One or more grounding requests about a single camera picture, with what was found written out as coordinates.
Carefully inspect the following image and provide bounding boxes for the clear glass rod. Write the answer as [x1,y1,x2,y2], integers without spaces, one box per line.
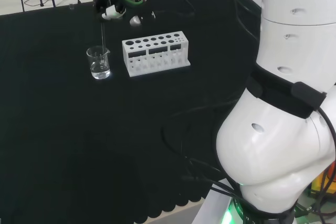
[100,19,107,63]

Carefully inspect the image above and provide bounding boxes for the white test tube rack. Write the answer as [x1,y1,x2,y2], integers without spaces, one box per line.
[121,30,191,78]

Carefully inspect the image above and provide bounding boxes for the small clear glass beaker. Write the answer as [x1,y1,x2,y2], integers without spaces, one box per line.
[86,46,111,80]

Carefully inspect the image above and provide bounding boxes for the black bench cloth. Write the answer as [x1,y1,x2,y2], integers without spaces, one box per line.
[0,0,263,224]

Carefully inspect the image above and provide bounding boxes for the yellow stop button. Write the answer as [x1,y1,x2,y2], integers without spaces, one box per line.
[311,161,336,197]

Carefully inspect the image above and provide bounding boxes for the black cable bundle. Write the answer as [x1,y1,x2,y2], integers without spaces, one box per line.
[160,102,246,200]

